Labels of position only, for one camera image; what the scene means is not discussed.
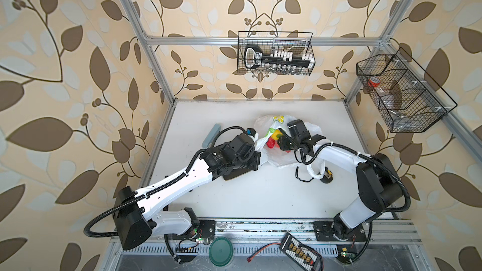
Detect white plastic bag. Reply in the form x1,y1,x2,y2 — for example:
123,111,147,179
254,115,325,168

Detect yellow fake lemon with leaves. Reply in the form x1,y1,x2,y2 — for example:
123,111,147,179
269,129,284,141

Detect red fake strawberry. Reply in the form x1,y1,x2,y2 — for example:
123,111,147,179
266,137,279,149

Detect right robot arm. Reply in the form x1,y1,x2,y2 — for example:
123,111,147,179
272,119,411,241

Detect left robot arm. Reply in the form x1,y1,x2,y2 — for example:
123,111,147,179
84,128,261,250

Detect black square tray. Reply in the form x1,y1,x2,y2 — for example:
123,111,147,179
220,165,259,181

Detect light blue stapler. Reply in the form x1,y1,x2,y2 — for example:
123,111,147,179
202,124,221,148

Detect black tool set in basket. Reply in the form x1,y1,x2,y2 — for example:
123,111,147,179
242,45,315,69

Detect green round lid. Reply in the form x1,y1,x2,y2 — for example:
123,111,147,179
208,237,234,267

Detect red cap plastic bottle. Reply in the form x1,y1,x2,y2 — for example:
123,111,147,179
368,77,400,118

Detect black connector board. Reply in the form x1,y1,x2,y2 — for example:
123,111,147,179
280,233,324,271

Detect small circuit board right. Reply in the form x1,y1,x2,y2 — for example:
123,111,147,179
336,245,358,265

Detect small black strap tool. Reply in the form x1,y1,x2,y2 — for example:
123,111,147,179
295,166,335,184

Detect black wire basket centre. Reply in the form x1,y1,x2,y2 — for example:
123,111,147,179
237,30,316,76

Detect black wire basket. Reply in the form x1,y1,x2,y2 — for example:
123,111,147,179
356,48,458,133
237,30,316,76

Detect red black cable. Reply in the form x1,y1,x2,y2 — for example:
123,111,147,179
247,243,283,263

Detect black wire basket right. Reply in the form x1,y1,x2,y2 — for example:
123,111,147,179
356,48,458,133

